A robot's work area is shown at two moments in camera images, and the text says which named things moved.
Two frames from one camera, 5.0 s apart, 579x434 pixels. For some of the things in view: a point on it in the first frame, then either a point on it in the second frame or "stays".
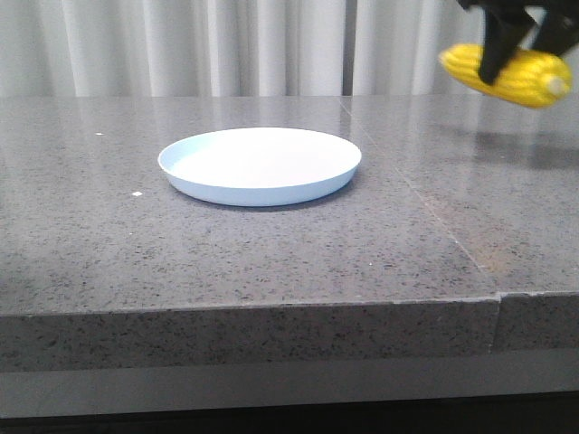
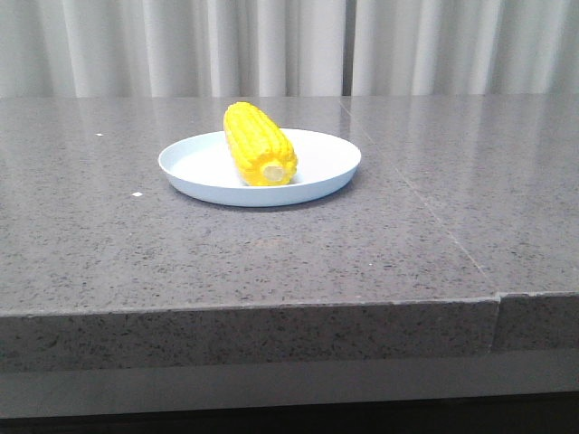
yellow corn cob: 528,79 -> 261,152
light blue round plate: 258,166 stays
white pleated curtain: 261,48 stays
